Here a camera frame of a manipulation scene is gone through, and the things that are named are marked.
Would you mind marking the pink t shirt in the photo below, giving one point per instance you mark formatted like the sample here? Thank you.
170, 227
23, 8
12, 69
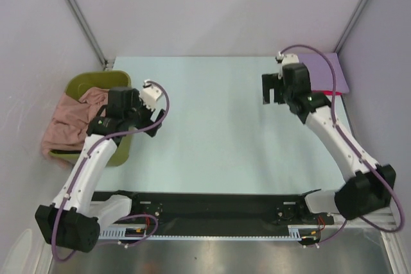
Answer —
68, 127

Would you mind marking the aluminium frame rail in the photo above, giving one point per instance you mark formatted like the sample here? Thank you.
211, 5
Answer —
383, 218

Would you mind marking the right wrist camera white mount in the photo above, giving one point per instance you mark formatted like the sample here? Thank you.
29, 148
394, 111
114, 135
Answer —
284, 60

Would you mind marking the folded red t shirt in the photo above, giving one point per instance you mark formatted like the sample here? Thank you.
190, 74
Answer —
328, 92

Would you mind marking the left corner aluminium post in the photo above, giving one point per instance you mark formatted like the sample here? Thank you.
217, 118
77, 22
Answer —
85, 28

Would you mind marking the purple t shirt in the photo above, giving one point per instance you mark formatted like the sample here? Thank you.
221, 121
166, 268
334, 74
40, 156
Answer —
320, 72

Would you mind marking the corner aluminium post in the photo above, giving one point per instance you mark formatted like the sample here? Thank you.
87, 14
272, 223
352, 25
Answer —
85, 28
354, 17

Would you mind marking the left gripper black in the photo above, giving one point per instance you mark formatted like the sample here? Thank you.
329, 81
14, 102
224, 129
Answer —
136, 101

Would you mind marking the olive green plastic bin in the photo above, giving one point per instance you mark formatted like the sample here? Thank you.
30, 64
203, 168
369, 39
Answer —
75, 89

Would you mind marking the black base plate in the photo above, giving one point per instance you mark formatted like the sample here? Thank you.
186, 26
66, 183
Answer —
224, 214

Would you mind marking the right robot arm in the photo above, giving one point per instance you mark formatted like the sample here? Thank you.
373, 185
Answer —
367, 183

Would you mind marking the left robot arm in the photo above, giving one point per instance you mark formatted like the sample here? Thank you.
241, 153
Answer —
71, 223

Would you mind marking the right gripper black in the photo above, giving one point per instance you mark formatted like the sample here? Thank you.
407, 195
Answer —
271, 81

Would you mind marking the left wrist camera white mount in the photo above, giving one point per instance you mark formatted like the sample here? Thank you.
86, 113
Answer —
150, 94

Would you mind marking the right corner aluminium post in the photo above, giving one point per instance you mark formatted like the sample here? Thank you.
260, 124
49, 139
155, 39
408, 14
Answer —
354, 17

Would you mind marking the white slotted cable duct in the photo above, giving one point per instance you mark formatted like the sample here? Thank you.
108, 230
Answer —
129, 234

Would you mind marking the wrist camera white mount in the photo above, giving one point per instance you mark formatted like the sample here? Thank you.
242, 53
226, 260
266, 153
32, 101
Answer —
150, 94
284, 60

